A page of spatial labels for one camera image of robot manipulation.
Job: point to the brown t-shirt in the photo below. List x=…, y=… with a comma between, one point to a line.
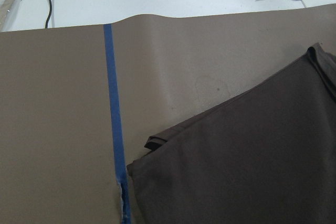
x=264, y=156

